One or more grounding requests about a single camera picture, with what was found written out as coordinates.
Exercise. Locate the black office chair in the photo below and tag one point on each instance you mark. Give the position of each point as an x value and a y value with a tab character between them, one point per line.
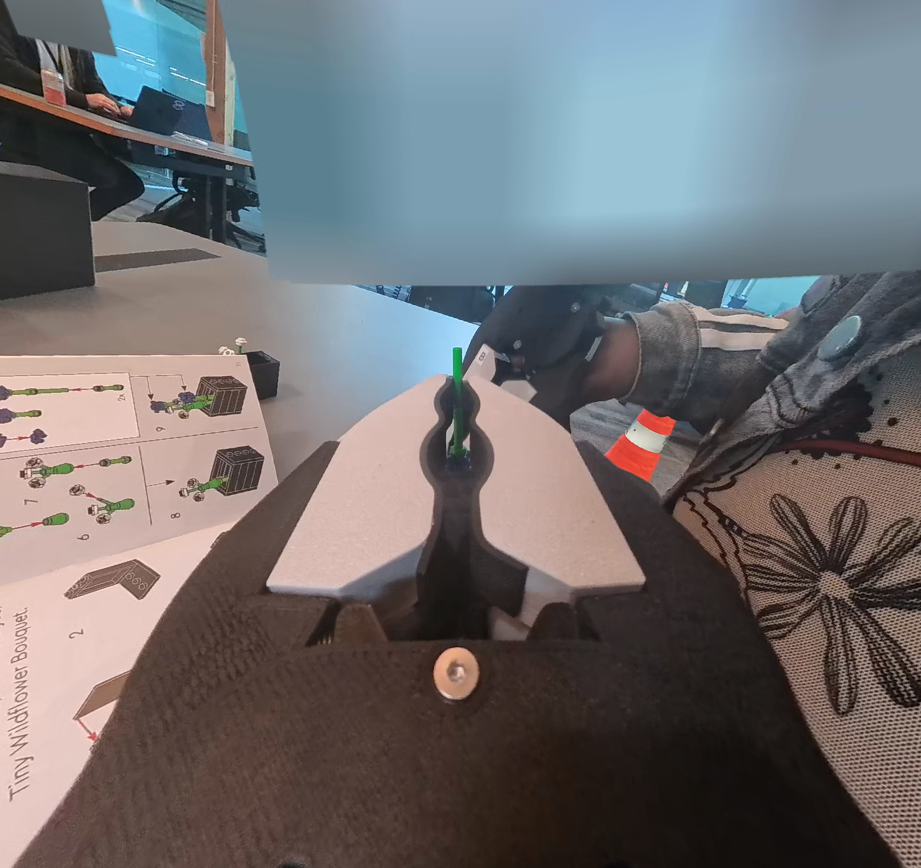
216	198

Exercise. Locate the black lego pot with flowers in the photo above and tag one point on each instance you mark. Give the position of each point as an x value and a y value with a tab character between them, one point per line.
263	375

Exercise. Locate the person's denim jacket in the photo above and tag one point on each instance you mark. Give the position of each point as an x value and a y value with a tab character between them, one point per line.
892	321

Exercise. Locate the person's floral shirt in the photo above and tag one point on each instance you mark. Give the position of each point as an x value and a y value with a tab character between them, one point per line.
827	594

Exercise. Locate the person's right hand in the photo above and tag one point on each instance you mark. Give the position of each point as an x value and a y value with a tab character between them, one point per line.
617	364

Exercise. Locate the green lego rod blue flower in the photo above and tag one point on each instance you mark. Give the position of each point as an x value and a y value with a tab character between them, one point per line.
457	407

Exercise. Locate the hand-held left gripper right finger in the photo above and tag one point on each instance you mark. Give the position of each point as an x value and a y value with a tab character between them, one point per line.
554	515

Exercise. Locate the wooden-top office desk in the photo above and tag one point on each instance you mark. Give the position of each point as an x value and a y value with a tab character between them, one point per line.
194	148

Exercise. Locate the plain black box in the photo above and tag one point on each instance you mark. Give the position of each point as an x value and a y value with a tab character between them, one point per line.
43	234

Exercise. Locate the wooden post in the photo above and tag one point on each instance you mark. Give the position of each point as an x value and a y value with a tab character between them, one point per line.
218	55

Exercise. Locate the dark laptop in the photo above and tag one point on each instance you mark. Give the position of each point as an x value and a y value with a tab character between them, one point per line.
173	116

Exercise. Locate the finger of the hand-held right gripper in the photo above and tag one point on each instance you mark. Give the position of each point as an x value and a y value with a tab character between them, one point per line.
483	360
519	387

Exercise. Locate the person's right forearm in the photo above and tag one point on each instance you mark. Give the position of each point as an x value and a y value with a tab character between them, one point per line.
691	364

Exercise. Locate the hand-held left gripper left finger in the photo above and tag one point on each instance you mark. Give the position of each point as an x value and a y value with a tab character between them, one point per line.
360	515

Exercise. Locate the orange traffic cone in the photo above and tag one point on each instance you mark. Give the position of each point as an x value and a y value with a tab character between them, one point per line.
640	443

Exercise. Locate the lego instruction booklet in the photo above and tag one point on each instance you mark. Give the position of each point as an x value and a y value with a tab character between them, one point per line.
108	450

